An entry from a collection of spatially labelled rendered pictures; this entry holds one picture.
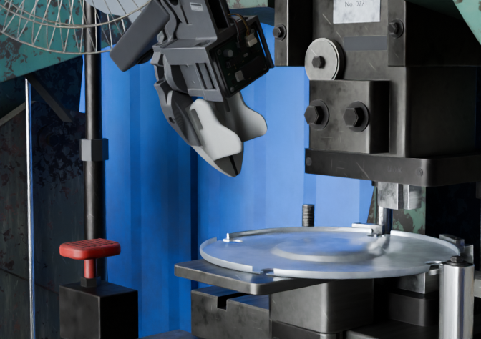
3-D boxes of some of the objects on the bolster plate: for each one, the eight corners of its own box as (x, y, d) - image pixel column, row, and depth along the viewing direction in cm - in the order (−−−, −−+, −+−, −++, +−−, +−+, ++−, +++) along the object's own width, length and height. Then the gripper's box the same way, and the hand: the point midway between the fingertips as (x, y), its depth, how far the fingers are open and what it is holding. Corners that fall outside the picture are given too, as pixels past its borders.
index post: (459, 356, 103) (460, 260, 102) (434, 350, 105) (436, 256, 104) (475, 350, 105) (477, 257, 104) (452, 345, 107) (453, 252, 106)
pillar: (384, 263, 135) (386, 156, 134) (371, 261, 137) (372, 154, 135) (395, 261, 136) (396, 155, 135) (382, 259, 138) (384, 154, 137)
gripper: (172, -16, 86) (250, 204, 94) (243, -56, 91) (312, 156, 99) (109, -10, 92) (188, 196, 100) (180, -48, 98) (250, 151, 105)
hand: (225, 162), depth 101 cm, fingers closed
